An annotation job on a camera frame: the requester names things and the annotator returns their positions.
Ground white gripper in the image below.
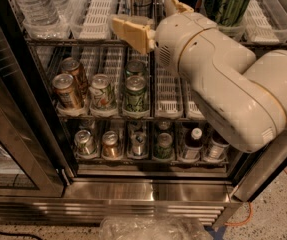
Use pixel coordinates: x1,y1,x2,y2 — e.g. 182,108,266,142
108,0,219,76

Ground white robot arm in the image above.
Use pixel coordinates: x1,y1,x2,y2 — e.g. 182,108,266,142
109,0,287,153

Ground green can rear middle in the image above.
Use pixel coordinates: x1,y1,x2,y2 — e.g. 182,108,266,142
125,60,147,77

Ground tall green can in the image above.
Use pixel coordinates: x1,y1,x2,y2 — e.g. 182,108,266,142
204,0,250,27

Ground green can front middle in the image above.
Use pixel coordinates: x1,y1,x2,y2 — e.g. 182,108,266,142
125,75,148,113

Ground white green patterned can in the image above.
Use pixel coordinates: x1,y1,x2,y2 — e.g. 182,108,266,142
90,74,116,110

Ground gold can rear left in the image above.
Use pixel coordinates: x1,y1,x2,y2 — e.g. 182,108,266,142
60,57,88,97

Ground gold can front left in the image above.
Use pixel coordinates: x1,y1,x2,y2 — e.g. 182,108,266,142
52,73,83,109

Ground small green can bottom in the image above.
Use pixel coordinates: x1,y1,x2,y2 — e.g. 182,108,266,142
154,133,173,159

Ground small gold can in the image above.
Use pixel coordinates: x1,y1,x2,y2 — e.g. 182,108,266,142
102,131,120,159

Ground stainless steel display fridge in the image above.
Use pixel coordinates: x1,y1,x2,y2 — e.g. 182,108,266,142
0,0,287,227

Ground small green silver can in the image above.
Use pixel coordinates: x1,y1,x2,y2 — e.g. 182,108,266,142
74,130,96,156

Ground left glass fridge door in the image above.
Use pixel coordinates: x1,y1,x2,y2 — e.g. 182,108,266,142
0,0,64,197

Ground clear water bottle front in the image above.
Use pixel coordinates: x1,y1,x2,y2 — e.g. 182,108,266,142
16,0,59,26

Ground brown bottle white cap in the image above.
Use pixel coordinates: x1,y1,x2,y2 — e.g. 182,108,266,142
183,128,203,160

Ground brown bottle right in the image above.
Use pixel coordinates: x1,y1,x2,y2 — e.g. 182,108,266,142
205,131,229,161

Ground clear plastic bag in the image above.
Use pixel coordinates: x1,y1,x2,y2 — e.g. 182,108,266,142
99,216,214,240

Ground blue tape on floor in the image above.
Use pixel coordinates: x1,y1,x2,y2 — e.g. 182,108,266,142
205,226,227,240

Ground black cable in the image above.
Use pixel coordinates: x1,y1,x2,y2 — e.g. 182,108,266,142
0,219,44,240

